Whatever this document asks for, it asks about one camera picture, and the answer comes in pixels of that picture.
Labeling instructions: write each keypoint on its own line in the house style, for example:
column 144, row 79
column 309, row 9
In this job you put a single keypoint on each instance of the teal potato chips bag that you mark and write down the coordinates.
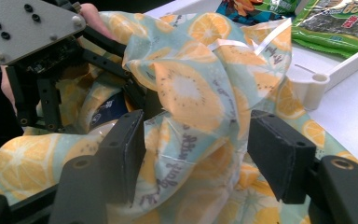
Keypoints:
column 239, row 9

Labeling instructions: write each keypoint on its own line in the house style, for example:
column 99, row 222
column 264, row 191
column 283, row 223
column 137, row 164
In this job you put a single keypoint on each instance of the orange print fabric bag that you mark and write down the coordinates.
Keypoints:
column 192, row 93

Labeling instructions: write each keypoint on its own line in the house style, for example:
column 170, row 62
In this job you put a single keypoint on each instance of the white plastic tray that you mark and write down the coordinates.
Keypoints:
column 315, row 90

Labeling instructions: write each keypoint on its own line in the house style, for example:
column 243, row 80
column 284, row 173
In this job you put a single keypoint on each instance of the green seaweed packet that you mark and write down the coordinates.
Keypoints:
column 332, row 25

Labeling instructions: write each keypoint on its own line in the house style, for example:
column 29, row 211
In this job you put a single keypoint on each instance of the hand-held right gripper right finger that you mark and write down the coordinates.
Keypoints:
column 279, row 155

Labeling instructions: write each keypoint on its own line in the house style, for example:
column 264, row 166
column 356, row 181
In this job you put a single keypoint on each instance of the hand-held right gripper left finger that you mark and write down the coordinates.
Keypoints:
column 121, row 155

